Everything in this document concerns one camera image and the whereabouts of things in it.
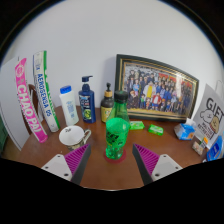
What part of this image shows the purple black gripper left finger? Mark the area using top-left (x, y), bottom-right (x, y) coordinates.
top-left (42, 144), bottom-right (91, 185)

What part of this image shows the pink shuttlecock tube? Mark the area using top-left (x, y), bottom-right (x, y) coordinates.
top-left (15, 58), bottom-right (48, 143)

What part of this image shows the blue detergent bottle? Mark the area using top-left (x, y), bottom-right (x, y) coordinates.
top-left (207, 136), bottom-right (223, 161)

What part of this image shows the green soap packet right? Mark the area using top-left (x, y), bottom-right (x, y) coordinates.
top-left (148, 124), bottom-right (164, 136)

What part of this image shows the white green shuttlecock tube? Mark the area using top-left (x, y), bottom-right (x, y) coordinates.
top-left (33, 51), bottom-right (60, 132)

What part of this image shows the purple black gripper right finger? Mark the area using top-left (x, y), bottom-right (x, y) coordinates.
top-left (132, 144), bottom-right (182, 185)

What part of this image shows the white gift paper bag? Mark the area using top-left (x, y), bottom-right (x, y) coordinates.
top-left (193, 84), bottom-right (224, 146)

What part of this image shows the red round coaster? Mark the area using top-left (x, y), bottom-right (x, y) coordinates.
top-left (103, 150), bottom-right (126, 164)

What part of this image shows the small brown box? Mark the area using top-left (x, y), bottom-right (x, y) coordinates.
top-left (192, 137), bottom-right (208, 155)

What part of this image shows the green soap packet left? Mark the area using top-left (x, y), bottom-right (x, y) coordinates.
top-left (130, 121), bottom-right (145, 130)

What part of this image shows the white bottle blue cap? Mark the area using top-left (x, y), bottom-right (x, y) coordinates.
top-left (59, 85), bottom-right (79, 126)

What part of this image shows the green plastic bottle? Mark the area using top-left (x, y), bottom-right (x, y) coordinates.
top-left (106, 90), bottom-right (130, 160)

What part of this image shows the dark blue pump bottle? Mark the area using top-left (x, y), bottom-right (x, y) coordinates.
top-left (78, 76), bottom-right (96, 123)

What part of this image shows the green soap packet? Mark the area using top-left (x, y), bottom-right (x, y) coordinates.
top-left (130, 121), bottom-right (145, 130)
top-left (148, 124), bottom-right (164, 136)

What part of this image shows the wooden chair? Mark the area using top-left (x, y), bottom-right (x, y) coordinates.
top-left (28, 84), bottom-right (42, 139)

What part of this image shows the patterned ceramic mug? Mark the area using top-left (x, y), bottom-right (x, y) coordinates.
top-left (59, 125), bottom-right (91, 151)

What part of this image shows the brown yellow pump bottle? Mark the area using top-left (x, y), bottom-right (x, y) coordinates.
top-left (100, 83), bottom-right (114, 122)

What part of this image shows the framed group photo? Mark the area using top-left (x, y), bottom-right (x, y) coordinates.
top-left (115, 54), bottom-right (199, 121)

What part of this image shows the green crate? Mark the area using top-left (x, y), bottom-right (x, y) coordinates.
top-left (0, 116), bottom-right (8, 154)

